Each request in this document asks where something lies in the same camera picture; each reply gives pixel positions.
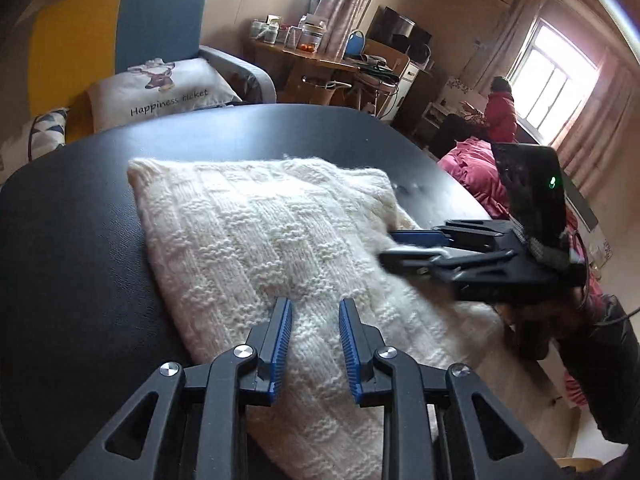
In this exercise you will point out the pink quilt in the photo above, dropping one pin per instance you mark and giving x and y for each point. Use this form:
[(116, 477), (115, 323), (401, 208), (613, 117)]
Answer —
[(475, 175)]

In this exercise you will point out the wooden desk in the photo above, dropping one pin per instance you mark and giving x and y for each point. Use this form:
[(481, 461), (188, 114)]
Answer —
[(320, 62)]

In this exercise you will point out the black appliance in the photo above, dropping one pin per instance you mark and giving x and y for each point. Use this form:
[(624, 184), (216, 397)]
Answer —
[(395, 32)]

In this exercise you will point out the blue bag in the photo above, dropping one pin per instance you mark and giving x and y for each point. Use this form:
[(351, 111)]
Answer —
[(355, 45)]

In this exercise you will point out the triangle pattern pillow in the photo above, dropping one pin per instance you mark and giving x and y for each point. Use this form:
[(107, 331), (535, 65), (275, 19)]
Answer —
[(50, 132)]

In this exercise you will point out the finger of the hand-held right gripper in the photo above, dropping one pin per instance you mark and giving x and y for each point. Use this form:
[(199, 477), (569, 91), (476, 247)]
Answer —
[(415, 236), (410, 262)]

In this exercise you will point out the small side window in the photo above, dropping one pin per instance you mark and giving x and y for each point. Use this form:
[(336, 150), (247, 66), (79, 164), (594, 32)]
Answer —
[(555, 80)]

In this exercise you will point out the white small cabinet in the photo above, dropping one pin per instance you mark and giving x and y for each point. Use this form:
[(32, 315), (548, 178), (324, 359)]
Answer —
[(400, 90)]

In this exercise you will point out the cluster of glass jars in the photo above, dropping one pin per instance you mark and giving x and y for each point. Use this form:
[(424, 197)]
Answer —
[(290, 35)]

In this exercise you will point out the person's right hand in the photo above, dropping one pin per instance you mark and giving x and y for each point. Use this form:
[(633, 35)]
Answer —
[(542, 327)]

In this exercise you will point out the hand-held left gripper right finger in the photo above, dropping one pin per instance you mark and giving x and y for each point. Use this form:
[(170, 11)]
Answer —
[(350, 355)]

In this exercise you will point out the pink patterned curtain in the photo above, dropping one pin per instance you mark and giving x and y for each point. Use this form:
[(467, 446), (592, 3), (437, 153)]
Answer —
[(350, 5), (600, 130)]

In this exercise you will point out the person's right forearm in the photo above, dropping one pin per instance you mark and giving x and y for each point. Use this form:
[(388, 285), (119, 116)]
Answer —
[(610, 375)]

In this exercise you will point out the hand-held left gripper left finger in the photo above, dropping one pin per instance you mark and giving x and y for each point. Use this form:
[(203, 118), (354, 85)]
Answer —
[(280, 350)]

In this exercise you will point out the white knit sweater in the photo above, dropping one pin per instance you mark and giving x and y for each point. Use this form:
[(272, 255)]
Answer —
[(260, 240)]

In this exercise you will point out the deer print pillow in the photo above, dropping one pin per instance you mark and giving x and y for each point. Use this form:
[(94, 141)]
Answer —
[(165, 90)]

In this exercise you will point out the grey yellow blue sofa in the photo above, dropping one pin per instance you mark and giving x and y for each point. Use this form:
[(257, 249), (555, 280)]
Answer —
[(160, 20)]

